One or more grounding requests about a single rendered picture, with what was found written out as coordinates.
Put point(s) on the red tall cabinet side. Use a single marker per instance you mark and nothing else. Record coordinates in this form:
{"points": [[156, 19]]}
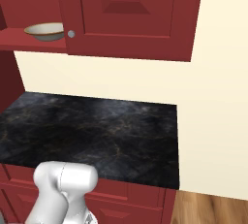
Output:
{"points": [[9, 79]]}

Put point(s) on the grey round door knob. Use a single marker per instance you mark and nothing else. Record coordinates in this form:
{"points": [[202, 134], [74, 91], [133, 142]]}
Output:
{"points": [[71, 34]]}

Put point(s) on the red drawer front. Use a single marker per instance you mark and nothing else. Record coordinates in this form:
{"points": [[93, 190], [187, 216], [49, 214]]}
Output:
{"points": [[126, 193]]}

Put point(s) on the pale grey bowl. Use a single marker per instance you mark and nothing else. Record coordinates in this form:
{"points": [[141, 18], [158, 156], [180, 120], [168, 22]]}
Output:
{"points": [[45, 31]]}

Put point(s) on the red wall cabinet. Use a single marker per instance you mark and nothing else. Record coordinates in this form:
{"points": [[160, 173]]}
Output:
{"points": [[29, 11]]}

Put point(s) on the red cabinet door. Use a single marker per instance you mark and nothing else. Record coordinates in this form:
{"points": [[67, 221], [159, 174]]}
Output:
{"points": [[129, 14]]}

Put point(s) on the red base cabinet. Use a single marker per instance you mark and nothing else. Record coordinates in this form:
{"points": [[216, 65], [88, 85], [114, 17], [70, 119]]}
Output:
{"points": [[129, 202]]}

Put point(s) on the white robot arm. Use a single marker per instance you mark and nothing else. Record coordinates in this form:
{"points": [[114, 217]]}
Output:
{"points": [[64, 185]]}

